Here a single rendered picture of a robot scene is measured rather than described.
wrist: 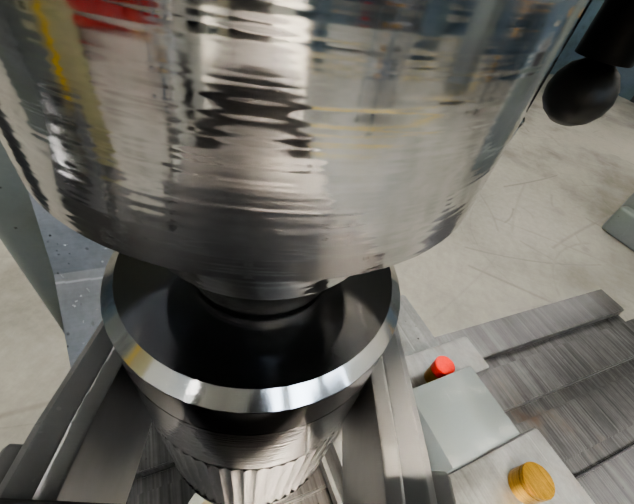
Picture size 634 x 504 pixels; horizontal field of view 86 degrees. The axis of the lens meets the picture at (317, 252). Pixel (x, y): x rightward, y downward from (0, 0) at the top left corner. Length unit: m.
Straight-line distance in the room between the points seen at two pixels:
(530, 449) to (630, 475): 0.22
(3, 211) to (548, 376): 0.69
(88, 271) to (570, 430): 0.59
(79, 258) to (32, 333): 1.26
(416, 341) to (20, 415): 1.39
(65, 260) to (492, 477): 0.47
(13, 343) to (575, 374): 1.70
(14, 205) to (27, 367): 1.17
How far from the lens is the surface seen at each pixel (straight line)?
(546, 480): 0.31
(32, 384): 1.61
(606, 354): 0.64
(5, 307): 1.87
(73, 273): 0.50
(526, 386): 0.52
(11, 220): 0.55
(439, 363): 0.30
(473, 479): 0.31
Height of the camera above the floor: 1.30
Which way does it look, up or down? 44 degrees down
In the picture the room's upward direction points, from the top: 12 degrees clockwise
